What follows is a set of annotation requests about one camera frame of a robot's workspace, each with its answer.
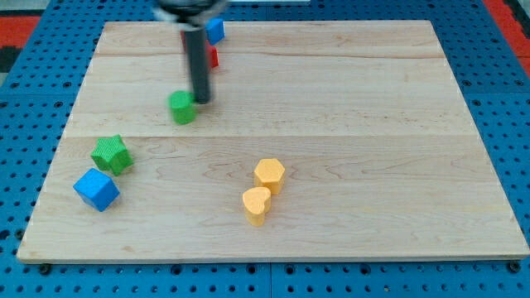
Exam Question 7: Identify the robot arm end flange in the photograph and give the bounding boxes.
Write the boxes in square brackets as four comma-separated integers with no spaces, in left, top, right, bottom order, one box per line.
[152,0,229,27]

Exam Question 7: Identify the red circle block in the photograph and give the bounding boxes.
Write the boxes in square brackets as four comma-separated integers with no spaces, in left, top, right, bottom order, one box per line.
[180,31,219,70]

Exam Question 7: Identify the yellow hexagon block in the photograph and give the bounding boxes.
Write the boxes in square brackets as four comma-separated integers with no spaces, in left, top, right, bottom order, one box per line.
[253,158,286,195]

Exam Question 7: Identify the blue cube block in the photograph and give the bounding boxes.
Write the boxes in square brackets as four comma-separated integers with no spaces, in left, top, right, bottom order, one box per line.
[73,168,120,212]

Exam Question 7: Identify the green cylinder block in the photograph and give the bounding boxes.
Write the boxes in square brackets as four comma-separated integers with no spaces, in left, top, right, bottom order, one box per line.
[168,90,196,125]

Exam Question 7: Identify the green star block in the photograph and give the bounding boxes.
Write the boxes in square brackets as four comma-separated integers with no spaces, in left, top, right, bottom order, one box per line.
[90,135,133,176]

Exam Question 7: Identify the blue triangle block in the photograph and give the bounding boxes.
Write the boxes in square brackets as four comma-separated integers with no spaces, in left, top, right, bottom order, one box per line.
[206,18,225,46]

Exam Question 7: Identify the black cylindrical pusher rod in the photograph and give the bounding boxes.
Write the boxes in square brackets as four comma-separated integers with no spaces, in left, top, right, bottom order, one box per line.
[184,26,211,104]

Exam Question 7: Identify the yellow heart block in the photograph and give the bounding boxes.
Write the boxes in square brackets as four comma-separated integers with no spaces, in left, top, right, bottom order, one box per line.
[242,186,272,227]

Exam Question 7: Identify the wooden board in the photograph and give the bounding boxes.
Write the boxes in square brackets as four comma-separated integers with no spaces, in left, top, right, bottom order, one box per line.
[17,21,529,264]

